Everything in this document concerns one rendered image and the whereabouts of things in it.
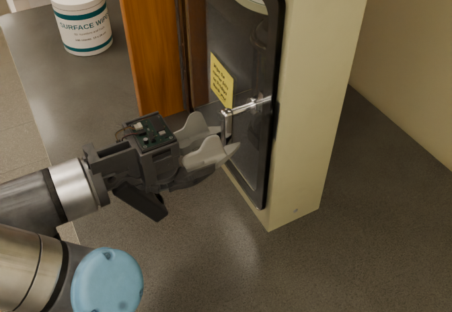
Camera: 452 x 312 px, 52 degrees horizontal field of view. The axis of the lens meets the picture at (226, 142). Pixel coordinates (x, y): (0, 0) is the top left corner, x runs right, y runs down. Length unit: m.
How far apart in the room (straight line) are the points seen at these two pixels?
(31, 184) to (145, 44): 0.42
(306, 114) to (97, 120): 0.55
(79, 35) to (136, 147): 0.69
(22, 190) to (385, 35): 0.79
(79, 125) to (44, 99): 0.13
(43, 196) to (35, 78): 0.68
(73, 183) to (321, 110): 0.35
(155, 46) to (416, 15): 0.52
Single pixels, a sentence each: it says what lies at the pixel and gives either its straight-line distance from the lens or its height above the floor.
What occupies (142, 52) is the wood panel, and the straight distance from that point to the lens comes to 0.93.
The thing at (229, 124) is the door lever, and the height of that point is 1.19.
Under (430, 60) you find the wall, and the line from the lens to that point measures 1.01.
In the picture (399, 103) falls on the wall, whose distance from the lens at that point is 1.11.
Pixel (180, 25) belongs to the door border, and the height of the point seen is 1.20.
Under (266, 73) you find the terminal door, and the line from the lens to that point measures 0.60.
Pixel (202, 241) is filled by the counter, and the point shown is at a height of 0.94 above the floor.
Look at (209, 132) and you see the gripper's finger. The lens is 0.69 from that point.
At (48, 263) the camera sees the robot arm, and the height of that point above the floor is 1.25.
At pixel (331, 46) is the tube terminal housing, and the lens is 0.61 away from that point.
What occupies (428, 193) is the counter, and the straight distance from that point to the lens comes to 0.97.
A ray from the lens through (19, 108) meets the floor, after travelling 2.74.
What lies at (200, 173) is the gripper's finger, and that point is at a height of 1.15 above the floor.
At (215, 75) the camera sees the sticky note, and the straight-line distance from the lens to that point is 0.76.
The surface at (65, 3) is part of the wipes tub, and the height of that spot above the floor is 1.09.
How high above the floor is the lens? 1.63
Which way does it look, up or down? 45 degrees down
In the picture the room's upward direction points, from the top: straight up
